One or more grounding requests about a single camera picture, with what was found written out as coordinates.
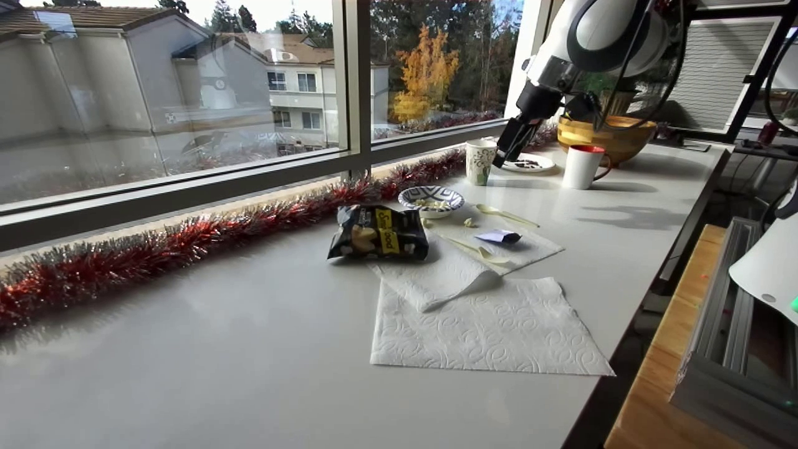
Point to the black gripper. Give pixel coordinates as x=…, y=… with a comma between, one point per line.
x=540, y=103

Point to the white round plate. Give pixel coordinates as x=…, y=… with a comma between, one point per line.
x=537, y=166

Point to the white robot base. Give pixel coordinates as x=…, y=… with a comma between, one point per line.
x=770, y=265

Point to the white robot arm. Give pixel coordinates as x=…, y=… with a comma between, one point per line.
x=608, y=29

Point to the white mug red inside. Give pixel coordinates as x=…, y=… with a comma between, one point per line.
x=579, y=171

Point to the patterned paper cup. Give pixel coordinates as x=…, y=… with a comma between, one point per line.
x=479, y=166

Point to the large wooden bowl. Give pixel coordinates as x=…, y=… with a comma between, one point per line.
x=620, y=133

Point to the folded white paper towel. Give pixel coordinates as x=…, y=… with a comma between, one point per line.
x=432, y=282

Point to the black snack bag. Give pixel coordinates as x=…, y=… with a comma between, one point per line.
x=378, y=232

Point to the large white paper towel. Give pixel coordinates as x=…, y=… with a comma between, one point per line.
x=489, y=328

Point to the wooden board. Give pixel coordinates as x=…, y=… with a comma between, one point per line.
x=656, y=383

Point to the red tinsel garland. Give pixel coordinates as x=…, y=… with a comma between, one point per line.
x=166, y=251

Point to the grey window frame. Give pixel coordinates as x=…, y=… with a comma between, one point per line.
x=358, y=83

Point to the aluminium rail frame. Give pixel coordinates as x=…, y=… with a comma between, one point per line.
x=732, y=365

